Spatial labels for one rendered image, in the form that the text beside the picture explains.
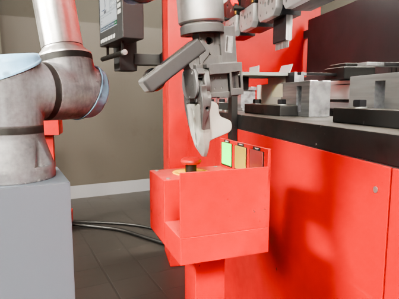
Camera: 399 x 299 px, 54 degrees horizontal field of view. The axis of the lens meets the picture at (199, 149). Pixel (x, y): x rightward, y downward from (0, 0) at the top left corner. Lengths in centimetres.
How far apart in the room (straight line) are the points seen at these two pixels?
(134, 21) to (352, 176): 171
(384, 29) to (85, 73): 122
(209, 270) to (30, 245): 32
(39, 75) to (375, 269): 65
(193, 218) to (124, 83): 326
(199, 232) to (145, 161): 331
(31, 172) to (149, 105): 320
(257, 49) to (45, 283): 171
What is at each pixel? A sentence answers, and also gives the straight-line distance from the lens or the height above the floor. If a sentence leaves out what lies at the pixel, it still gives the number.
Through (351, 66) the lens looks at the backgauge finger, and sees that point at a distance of 134.
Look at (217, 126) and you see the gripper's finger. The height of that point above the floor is 88.
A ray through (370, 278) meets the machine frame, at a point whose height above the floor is 65.
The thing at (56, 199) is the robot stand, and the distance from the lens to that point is 74.
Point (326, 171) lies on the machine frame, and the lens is 75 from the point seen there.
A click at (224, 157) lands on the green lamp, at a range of 81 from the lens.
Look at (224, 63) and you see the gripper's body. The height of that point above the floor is 98.
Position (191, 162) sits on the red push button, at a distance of 74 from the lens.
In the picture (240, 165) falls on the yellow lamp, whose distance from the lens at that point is 75.
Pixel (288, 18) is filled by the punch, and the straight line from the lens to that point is 127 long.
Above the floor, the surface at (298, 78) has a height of 98.
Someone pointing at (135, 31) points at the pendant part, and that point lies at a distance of 219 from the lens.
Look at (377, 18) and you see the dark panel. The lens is 177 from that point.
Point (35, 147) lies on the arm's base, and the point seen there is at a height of 84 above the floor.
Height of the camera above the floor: 92
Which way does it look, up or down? 7 degrees down
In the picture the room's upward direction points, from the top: straight up
